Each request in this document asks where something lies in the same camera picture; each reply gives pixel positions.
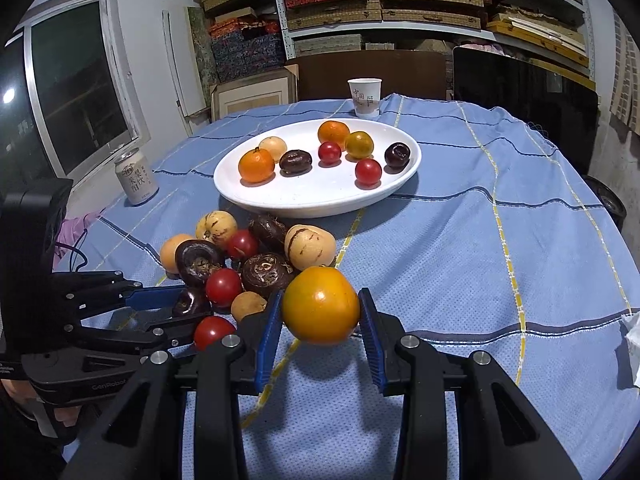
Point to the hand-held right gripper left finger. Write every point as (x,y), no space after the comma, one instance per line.
(267,345)

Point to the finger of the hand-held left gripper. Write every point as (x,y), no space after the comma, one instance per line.
(170,335)
(150,299)

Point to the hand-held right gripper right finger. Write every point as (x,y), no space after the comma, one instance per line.
(372,340)

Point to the small beige longan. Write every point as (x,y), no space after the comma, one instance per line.
(248,306)

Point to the red cherry tomato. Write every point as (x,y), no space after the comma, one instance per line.
(242,244)
(223,286)
(214,331)
(368,172)
(329,152)

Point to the pale orange round fruit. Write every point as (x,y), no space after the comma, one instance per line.
(171,252)

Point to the striped cream pepino melon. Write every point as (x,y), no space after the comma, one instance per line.
(216,226)
(308,246)

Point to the white oval plate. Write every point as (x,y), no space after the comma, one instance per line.
(310,192)

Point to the orange tangerine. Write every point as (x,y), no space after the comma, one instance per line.
(256,165)
(333,131)

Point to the dark purple round fruit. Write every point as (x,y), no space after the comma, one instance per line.
(397,155)

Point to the pale cream round fruit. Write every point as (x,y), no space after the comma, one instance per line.
(273,146)

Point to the person's left hand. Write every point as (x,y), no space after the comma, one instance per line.
(10,392)

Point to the blue checked tablecloth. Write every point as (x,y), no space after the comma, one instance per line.
(450,260)

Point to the white beverage can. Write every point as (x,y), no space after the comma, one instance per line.
(136,180)

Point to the tall white board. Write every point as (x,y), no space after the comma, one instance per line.
(175,60)

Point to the white paper cup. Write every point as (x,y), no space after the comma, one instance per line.
(365,96)

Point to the green marbled panel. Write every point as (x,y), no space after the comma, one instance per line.
(202,45)

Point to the stack of blue brocade boxes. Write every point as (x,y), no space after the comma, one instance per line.
(245,57)

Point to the crumpled white tissue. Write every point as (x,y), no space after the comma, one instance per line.
(632,345)

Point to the black round stool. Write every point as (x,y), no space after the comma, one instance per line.
(607,202)

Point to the brown board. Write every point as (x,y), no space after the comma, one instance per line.
(370,67)

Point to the large black panel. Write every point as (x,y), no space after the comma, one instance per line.
(520,100)

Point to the orange brocade boxes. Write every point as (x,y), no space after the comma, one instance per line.
(240,27)

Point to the white metal shelf rack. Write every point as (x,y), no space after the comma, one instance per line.
(286,10)

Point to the stack of tan woven boxes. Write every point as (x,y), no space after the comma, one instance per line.
(425,10)

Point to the brick patterned curtain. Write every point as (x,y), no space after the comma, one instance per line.
(627,85)

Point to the aluminium frame window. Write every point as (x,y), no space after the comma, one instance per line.
(75,85)

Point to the wooden picture frame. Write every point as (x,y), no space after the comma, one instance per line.
(250,95)

